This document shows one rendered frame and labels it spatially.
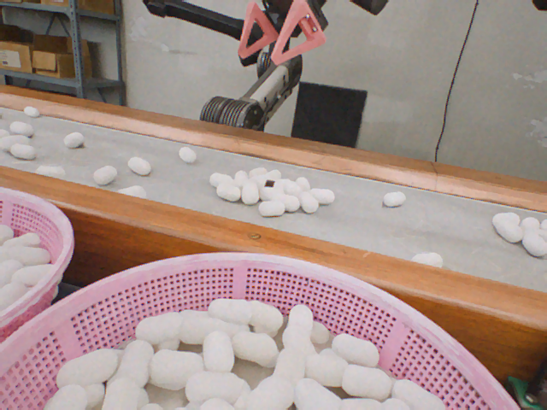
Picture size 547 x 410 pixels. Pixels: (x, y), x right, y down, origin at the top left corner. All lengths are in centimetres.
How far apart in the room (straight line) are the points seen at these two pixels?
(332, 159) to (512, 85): 203
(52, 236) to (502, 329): 37
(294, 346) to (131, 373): 10
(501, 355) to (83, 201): 38
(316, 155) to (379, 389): 47
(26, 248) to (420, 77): 236
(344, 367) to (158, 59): 283
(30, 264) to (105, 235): 6
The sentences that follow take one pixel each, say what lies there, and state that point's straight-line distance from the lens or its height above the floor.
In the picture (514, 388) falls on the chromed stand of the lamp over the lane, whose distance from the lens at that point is 35.
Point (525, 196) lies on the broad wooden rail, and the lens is 70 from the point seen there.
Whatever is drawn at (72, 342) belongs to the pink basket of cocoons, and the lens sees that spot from 26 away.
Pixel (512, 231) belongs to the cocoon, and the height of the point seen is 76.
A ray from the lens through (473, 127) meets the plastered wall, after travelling 259.
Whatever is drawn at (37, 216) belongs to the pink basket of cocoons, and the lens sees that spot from 39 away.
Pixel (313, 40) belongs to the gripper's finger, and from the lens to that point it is 56.
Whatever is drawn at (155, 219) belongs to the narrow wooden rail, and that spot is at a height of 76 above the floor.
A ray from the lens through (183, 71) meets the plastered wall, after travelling 288.
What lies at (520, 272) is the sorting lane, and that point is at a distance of 47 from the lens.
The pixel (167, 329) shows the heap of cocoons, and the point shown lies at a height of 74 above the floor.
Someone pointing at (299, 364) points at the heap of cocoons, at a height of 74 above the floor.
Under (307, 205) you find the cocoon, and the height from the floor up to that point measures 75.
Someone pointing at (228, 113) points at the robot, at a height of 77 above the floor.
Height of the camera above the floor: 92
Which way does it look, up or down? 24 degrees down
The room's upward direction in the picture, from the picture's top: 8 degrees clockwise
